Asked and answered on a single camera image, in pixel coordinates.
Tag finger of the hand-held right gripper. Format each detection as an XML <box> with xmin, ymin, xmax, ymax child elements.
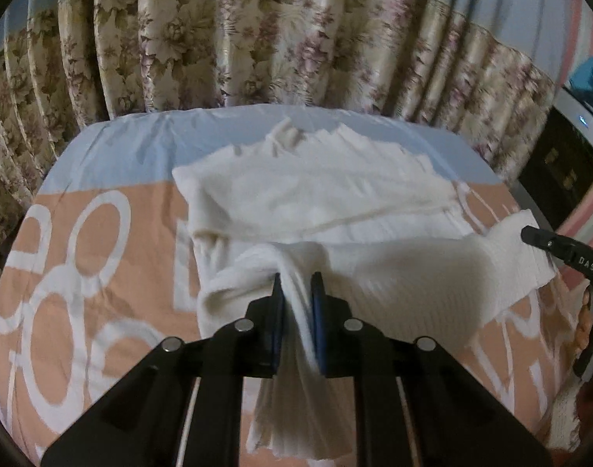
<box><xmin>520</xmin><ymin>226</ymin><xmax>575</xmax><ymax>264</ymax></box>

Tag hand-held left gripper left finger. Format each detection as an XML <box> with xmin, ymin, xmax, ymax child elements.
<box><xmin>40</xmin><ymin>272</ymin><xmax>285</xmax><ymax>467</ymax></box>

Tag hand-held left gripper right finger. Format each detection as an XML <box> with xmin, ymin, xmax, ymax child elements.
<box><xmin>310</xmin><ymin>272</ymin><xmax>555</xmax><ymax>467</ymax></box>

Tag white knit sweater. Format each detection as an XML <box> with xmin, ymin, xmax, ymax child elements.
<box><xmin>172</xmin><ymin>119</ymin><xmax>560</xmax><ymax>460</ymax></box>

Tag person's right hand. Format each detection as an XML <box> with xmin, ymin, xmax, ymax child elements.
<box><xmin>574</xmin><ymin>297</ymin><xmax>593</xmax><ymax>352</ymax></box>

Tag black appliance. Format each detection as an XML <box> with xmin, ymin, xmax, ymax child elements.
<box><xmin>519</xmin><ymin>106</ymin><xmax>593</xmax><ymax>227</ymax></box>

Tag white appliance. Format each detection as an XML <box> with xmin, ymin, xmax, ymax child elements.
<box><xmin>553</xmin><ymin>86</ymin><xmax>593</xmax><ymax>169</ymax></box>

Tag blue cloth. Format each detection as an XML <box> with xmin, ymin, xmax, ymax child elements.
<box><xmin>567</xmin><ymin>56</ymin><xmax>593</xmax><ymax>125</ymax></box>

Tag bed with orange patterned sheet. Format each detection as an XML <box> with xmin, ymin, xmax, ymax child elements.
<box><xmin>0</xmin><ymin>104</ymin><xmax>591</xmax><ymax>467</ymax></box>

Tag blue and floral curtain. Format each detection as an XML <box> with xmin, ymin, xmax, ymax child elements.
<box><xmin>0</xmin><ymin>0</ymin><xmax>569</xmax><ymax>254</ymax></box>

